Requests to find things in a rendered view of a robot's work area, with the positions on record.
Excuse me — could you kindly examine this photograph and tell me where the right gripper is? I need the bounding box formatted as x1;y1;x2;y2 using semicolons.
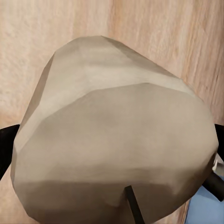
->
202;171;222;192

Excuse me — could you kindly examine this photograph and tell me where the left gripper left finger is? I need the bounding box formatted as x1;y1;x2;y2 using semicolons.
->
0;124;20;180

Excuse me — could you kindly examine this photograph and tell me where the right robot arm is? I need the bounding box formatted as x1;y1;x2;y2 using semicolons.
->
202;160;224;201

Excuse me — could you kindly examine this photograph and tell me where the pillar candle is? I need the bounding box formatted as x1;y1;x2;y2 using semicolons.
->
10;35;219;224

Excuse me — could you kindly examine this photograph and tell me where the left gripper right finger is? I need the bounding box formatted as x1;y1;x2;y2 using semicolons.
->
215;124;224;162

